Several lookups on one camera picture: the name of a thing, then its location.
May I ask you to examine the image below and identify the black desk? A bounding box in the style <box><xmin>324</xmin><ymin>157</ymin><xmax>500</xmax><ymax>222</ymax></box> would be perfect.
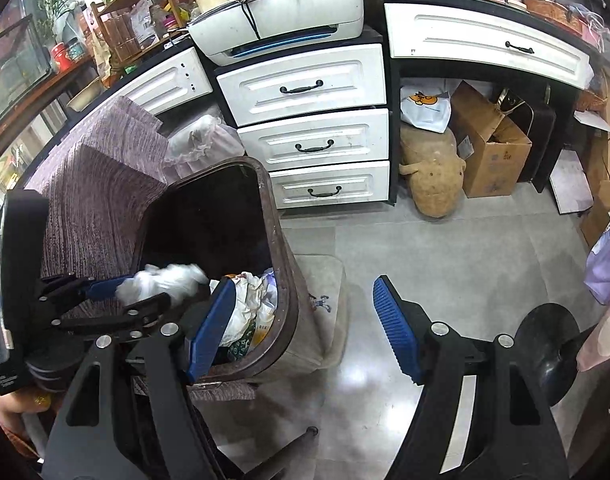
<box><xmin>65</xmin><ymin>0</ymin><xmax>610</xmax><ymax>211</ymax></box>

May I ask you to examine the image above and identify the black chair leg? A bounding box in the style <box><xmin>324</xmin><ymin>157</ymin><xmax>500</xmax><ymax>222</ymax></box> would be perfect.
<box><xmin>245</xmin><ymin>426</ymin><xmax>320</xmax><ymax>480</ymax></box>

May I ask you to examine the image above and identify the pink dotted cloth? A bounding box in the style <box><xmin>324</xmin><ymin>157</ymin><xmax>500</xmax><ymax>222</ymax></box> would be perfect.
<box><xmin>576</xmin><ymin>310</ymin><xmax>610</xmax><ymax>373</ymax></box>

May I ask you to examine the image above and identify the beige tape roll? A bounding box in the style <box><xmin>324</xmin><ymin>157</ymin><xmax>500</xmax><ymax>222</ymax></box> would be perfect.
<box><xmin>197</xmin><ymin>0</ymin><xmax>236</xmax><ymax>16</ymax></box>

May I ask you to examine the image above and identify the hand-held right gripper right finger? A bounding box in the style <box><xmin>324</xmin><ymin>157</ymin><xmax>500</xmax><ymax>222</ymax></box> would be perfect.
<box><xmin>372</xmin><ymin>274</ymin><xmax>570</xmax><ymax>480</ymax></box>

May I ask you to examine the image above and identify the white bag with orange print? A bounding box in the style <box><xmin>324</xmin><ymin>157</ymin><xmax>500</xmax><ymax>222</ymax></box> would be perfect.
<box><xmin>400</xmin><ymin>85</ymin><xmax>453</xmax><ymax>135</ymax></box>

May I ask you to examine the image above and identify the white printer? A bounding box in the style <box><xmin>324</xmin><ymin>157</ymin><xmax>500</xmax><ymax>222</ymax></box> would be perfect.
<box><xmin>187</xmin><ymin>0</ymin><xmax>364</xmax><ymax>67</ymax></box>

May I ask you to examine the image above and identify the wooden counter ledge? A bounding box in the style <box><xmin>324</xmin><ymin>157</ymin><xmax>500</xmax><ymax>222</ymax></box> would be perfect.
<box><xmin>0</xmin><ymin>55</ymin><xmax>100</xmax><ymax>161</ymax></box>

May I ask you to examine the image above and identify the black round stand base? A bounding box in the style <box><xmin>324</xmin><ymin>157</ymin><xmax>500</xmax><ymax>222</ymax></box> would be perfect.
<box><xmin>512</xmin><ymin>302</ymin><xmax>596</xmax><ymax>408</ymax></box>

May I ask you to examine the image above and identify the small white carton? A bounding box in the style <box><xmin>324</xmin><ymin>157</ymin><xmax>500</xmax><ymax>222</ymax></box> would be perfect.
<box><xmin>252</xmin><ymin>317</ymin><xmax>276</xmax><ymax>351</ymax></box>

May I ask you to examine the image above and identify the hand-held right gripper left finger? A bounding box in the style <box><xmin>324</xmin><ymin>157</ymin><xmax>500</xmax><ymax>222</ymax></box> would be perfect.
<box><xmin>42</xmin><ymin>277</ymin><xmax>237</xmax><ymax>480</ymax></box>

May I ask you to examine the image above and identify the white mesh cloth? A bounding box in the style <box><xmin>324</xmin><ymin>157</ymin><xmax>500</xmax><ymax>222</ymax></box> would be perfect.
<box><xmin>165</xmin><ymin>114</ymin><xmax>246</xmax><ymax>173</ymax></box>

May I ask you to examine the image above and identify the glass terrarium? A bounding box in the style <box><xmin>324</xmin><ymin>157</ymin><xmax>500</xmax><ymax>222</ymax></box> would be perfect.
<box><xmin>0</xmin><ymin>12</ymin><xmax>53</xmax><ymax>131</ymax></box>

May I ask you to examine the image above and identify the white paper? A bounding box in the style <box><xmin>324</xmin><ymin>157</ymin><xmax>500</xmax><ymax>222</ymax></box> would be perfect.
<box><xmin>220</xmin><ymin>271</ymin><xmax>278</xmax><ymax>346</ymax></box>

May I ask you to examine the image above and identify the black case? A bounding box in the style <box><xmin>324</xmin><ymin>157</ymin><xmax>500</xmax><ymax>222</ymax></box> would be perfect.
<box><xmin>500</xmin><ymin>90</ymin><xmax>556</xmax><ymax>183</ymax></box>

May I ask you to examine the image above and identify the white drawer with black handle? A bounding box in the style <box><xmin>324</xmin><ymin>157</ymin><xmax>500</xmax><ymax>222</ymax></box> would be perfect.
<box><xmin>216</xmin><ymin>42</ymin><xmax>388</xmax><ymax>128</ymax></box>
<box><xmin>269</xmin><ymin>160</ymin><xmax>392</xmax><ymax>211</ymax></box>
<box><xmin>237</xmin><ymin>108</ymin><xmax>390</xmax><ymax>173</ymax></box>

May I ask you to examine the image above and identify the striped purple tablecloth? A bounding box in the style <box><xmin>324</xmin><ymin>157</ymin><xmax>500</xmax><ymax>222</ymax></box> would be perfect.
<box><xmin>0</xmin><ymin>95</ymin><xmax>258</xmax><ymax>403</ymax></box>

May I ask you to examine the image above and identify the white flat board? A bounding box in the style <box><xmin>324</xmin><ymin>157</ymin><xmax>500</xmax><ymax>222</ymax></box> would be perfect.
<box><xmin>549</xmin><ymin>149</ymin><xmax>594</xmax><ymax>216</ymax></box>

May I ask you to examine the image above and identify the wide white desk drawer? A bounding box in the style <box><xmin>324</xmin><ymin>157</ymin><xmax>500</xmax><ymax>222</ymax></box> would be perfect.
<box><xmin>385</xmin><ymin>2</ymin><xmax>594</xmax><ymax>92</ymax></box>

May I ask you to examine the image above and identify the red tin can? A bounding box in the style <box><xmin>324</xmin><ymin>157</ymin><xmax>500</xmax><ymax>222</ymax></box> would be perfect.
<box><xmin>51</xmin><ymin>42</ymin><xmax>73</xmax><ymax>72</ymax></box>

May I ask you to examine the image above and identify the wooden shelf rack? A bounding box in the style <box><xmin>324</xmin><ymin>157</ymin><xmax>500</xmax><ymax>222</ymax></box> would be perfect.
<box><xmin>90</xmin><ymin>0</ymin><xmax>206</xmax><ymax>76</ymax></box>

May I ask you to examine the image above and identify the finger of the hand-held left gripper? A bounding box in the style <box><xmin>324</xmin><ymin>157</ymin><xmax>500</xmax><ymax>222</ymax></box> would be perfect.
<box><xmin>35</xmin><ymin>271</ymin><xmax>136</xmax><ymax>311</ymax></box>
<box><xmin>52</xmin><ymin>292</ymin><xmax>172</xmax><ymax>345</ymax></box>

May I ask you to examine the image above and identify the white cabinet drawer without handle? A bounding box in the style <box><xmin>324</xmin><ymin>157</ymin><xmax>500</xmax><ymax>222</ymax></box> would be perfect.
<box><xmin>107</xmin><ymin>47</ymin><xmax>213</xmax><ymax>117</ymax></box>

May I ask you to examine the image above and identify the brown plastic bin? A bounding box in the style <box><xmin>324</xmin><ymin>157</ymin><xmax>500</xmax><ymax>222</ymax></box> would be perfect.
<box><xmin>132</xmin><ymin>156</ymin><xmax>348</xmax><ymax>391</ymax></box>

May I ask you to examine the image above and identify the small cardboard box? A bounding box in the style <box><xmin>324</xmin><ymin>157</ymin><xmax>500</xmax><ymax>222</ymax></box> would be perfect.
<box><xmin>579</xmin><ymin>180</ymin><xmax>610</xmax><ymax>248</ymax></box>

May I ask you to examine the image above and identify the purple cloth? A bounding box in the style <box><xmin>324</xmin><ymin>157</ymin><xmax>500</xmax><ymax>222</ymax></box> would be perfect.
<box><xmin>584</xmin><ymin>205</ymin><xmax>610</xmax><ymax>306</ymax></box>

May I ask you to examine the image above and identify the tan plush toy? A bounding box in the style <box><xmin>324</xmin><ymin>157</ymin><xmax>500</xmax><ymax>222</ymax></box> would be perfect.
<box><xmin>399</xmin><ymin>122</ymin><xmax>466</xmax><ymax>218</ymax></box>

